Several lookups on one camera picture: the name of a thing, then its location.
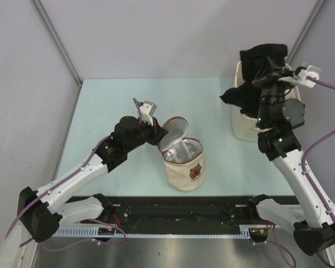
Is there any aluminium frame post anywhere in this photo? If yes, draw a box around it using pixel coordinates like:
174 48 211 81
30 0 82 86
286 0 327 65

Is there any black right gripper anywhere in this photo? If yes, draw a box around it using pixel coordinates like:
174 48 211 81
251 56 299 126

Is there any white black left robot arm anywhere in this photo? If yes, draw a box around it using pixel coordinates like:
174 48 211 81
14 116 168 243

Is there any aluminium frame post left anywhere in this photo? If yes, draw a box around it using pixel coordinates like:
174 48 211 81
30 0 82 86

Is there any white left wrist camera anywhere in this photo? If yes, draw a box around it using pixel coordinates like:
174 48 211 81
138 101 157 126

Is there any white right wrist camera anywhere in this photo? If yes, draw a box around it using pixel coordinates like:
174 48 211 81
278 65 321 88

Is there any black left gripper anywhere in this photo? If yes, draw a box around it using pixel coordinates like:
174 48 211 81
125 115 168 152

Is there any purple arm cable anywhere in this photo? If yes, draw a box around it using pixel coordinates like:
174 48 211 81
4 97 146 251
273 78 335 267

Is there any aluminium frame post right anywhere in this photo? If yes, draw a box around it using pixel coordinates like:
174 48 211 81
286 0 327 65

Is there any cream plastic laundry basket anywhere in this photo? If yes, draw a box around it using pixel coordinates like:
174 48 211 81
231 61 301 142

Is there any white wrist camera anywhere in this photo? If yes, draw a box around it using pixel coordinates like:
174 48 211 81
278 65 321 88
138 101 157 126

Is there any grey slotted cable duct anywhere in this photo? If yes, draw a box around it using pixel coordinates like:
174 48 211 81
53 223 266 239

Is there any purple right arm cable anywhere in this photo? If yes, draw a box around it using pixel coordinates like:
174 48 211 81
273 78 335 267

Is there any black garment from bag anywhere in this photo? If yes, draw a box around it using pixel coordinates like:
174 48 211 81
220 44 288 118

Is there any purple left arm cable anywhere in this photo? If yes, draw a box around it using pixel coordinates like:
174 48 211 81
4 97 146 251

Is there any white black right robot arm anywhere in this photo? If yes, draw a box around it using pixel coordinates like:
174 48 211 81
246 65 335 256

